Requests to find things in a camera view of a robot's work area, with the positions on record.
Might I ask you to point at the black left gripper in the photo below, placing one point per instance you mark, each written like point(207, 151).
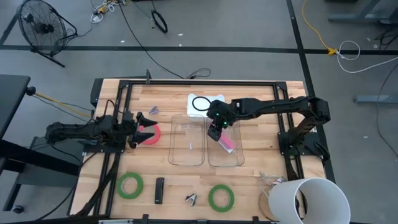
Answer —
point(129, 130)

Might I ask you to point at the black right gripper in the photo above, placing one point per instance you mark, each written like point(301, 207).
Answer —
point(220, 113)

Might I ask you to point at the pink tape roll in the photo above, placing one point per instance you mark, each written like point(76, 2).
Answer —
point(157, 137)

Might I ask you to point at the pink stapler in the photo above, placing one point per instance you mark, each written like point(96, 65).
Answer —
point(228, 143)

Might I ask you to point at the green tape roll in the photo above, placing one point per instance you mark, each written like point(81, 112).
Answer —
point(211, 199)
point(120, 186)

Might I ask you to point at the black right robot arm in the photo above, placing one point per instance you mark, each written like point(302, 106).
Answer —
point(273, 105)

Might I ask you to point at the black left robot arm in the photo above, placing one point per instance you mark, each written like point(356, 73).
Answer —
point(77, 130)

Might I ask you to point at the clear plastic bin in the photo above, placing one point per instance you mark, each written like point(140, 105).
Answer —
point(186, 155)
point(236, 158)

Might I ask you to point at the white plastic card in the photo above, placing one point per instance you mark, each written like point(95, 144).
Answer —
point(218, 98)

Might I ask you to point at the dark grey cross-shaped part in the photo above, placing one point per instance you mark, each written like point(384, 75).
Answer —
point(191, 199)

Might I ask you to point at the round wooden base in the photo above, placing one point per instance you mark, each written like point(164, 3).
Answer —
point(263, 205)

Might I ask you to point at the black floor fan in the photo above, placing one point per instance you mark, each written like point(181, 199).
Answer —
point(42, 28)

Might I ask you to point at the black caster wheel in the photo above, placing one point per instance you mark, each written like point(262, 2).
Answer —
point(18, 209)

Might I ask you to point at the grey floor bar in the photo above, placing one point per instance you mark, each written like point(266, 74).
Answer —
point(379, 99)

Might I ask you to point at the grey desk foot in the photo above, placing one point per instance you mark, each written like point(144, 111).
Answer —
point(357, 18)

